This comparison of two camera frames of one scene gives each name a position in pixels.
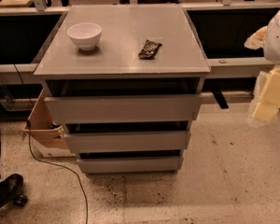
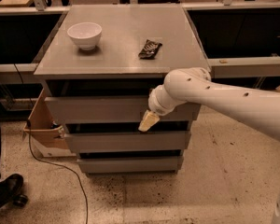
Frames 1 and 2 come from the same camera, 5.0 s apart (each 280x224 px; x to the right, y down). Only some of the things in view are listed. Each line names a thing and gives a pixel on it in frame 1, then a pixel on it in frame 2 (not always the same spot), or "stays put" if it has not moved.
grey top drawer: x=128 y=108 stays put
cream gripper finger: x=275 y=93 → x=149 y=119
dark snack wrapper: x=149 y=49 stays put
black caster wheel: x=21 y=201 stays put
